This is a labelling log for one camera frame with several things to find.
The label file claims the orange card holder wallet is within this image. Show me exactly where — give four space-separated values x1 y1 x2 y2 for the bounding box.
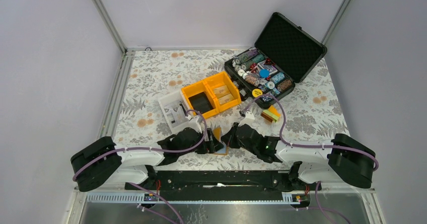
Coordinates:
208 127 229 156

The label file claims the playing card deck box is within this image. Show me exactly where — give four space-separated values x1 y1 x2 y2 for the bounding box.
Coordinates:
257 62 278 76

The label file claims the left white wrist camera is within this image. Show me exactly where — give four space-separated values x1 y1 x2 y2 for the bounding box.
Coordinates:
186 114 205 133

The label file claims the black VIP card stack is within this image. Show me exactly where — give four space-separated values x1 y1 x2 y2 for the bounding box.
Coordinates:
189 92 214 114

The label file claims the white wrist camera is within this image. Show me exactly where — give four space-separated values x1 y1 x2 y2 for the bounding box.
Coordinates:
186 114 205 133
238 111 255 127

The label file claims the blue round chip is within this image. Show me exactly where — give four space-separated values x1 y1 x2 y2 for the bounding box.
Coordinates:
259 69 270 79

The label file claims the purple cable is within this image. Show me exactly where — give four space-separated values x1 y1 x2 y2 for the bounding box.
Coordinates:
73 109 209 224
240 94 380 224

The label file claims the aluminium frame rail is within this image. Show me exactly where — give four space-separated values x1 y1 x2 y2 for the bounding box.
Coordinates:
95 49 136 141

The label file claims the yellow divided plastic bin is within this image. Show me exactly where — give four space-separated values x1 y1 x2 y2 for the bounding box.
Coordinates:
181 71 242 118

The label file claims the clear plastic card bin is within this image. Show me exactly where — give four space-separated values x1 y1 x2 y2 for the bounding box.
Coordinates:
158 90 189 134

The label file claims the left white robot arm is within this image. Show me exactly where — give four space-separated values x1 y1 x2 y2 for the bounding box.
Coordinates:
70 127 223 192

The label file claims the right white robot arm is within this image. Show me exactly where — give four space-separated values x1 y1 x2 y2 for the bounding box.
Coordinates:
221 123 377 190

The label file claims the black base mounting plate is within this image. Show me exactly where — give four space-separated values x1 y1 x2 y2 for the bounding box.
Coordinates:
125 170 316 201

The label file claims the black poker chip case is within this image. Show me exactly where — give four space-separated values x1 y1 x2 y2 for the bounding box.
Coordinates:
224 12 327 101

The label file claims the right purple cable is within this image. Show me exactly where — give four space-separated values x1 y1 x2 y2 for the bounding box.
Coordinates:
240 94 380 224

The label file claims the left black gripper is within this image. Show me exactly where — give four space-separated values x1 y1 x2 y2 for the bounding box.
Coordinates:
179 128 223 156

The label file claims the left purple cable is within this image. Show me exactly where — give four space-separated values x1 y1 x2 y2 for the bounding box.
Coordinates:
73 109 209 224

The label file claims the yellow round dealer button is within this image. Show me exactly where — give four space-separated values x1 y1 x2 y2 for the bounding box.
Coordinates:
251 88 263 98

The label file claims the orange sticky note block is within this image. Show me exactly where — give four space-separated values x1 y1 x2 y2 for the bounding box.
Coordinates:
260 105 281 123

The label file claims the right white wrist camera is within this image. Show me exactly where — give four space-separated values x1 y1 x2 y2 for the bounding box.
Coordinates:
238 111 255 127

